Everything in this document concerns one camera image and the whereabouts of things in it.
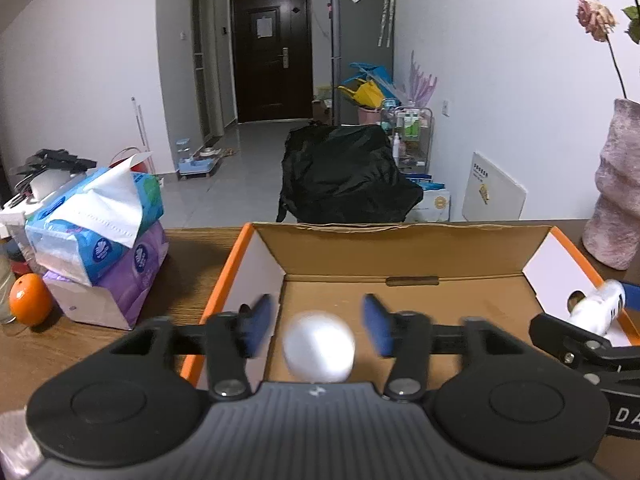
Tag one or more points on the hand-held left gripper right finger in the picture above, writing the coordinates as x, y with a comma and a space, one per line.
377, 325

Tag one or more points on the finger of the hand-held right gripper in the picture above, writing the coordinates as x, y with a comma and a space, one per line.
631, 297
565, 334

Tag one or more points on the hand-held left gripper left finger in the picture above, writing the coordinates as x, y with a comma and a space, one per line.
257, 322

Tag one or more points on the white foam ball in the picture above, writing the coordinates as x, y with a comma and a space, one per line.
319, 345

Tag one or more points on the cardboard box with orange rim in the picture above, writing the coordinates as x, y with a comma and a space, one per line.
350, 260

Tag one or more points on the pink textured vase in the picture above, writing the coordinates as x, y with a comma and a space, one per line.
617, 200

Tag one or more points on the white carton with yellow circle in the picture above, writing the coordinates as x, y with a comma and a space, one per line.
435, 205

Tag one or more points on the purple tissue pack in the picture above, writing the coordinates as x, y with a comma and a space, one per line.
135, 270

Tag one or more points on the blue flat box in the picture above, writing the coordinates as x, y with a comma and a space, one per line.
420, 181

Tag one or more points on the black cloth cover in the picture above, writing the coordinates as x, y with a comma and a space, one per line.
345, 175

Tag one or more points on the white flat board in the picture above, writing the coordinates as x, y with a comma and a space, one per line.
495, 195

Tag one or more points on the blue pet feeder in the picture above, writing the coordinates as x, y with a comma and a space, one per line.
192, 162

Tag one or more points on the red basin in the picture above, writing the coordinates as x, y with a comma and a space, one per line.
142, 166

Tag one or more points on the metal trolley cart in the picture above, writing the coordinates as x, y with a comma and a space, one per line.
415, 130

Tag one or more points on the pink bin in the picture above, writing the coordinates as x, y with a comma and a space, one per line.
367, 116

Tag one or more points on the blue tissue pack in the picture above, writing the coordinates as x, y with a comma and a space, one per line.
65, 240

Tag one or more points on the white mop stick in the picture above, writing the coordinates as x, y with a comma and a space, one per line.
141, 130

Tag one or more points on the orange fruit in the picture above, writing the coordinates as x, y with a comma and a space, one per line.
30, 302

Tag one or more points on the purple feather decoration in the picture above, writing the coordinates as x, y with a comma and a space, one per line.
422, 85

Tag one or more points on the dark brown entrance door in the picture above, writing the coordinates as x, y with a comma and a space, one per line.
270, 75

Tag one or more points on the blue folded plastic item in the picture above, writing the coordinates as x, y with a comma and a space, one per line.
380, 75

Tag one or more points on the white appliance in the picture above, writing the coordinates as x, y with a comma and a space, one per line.
47, 185

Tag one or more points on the black gadget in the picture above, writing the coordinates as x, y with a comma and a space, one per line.
55, 160

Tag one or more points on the dried pink rose bouquet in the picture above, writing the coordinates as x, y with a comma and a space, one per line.
595, 17

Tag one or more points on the grey refrigerator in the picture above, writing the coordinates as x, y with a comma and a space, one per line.
350, 35

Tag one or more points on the white folded umbrella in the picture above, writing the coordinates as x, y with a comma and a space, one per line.
386, 15

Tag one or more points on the grey interior door frame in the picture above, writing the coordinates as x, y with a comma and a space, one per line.
197, 60

